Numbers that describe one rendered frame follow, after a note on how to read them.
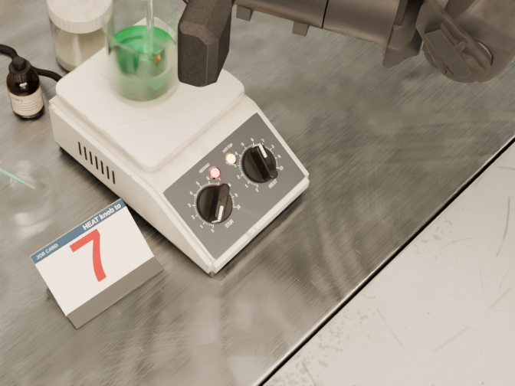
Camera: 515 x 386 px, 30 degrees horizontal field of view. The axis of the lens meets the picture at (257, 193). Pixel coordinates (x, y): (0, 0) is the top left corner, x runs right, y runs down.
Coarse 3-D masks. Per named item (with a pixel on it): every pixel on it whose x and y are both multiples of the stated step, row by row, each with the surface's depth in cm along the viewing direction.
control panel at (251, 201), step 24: (240, 144) 83; (264, 144) 84; (192, 168) 80; (240, 168) 82; (288, 168) 84; (168, 192) 79; (192, 192) 80; (240, 192) 82; (264, 192) 83; (288, 192) 84; (192, 216) 80; (240, 216) 82; (216, 240) 80
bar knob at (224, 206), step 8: (224, 184) 79; (200, 192) 80; (208, 192) 80; (216, 192) 80; (224, 192) 79; (200, 200) 80; (208, 200) 80; (216, 200) 79; (224, 200) 79; (200, 208) 80; (208, 208) 80; (216, 208) 79; (224, 208) 79; (208, 216) 80; (216, 216) 79; (224, 216) 79
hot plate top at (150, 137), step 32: (96, 64) 82; (64, 96) 80; (96, 96) 80; (192, 96) 81; (224, 96) 82; (96, 128) 79; (128, 128) 79; (160, 128) 79; (192, 128) 80; (160, 160) 78
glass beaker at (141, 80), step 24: (120, 0) 76; (144, 0) 77; (168, 0) 76; (120, 24) 79; (144, 24) 80; (168, 24) 79; (120, 48) 74; (168, 48) 75; (120, 72) 77; (144, 72) 76; (168, 72) 77; (120, 96) 80; (144, 96) 79; (168, 96) 80
